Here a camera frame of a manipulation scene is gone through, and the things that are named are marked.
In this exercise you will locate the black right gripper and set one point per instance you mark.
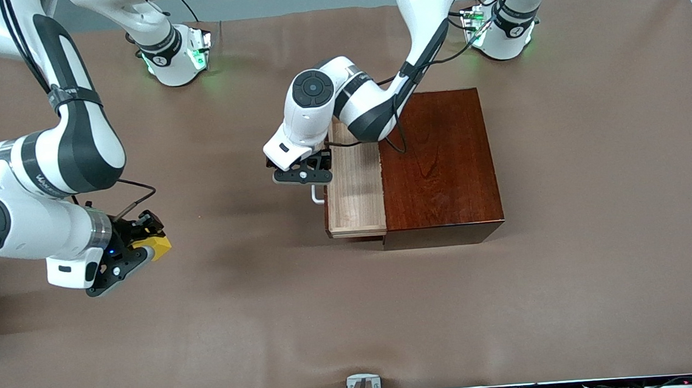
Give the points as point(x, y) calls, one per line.
point(125, 235)

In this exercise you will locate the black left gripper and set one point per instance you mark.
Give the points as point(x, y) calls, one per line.
point(320, 157)

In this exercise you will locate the yellow block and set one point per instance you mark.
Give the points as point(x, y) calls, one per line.
point(158, 246)

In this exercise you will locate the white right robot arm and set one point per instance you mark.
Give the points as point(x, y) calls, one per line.
point(19, 229)

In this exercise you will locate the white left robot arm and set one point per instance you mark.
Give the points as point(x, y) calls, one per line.
point(310, 117)

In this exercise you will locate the dark brown wooden cabinet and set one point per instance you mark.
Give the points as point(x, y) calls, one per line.
point(448, 174)

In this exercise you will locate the brown table cover sheet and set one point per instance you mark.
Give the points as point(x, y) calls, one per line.
point(269, 321)

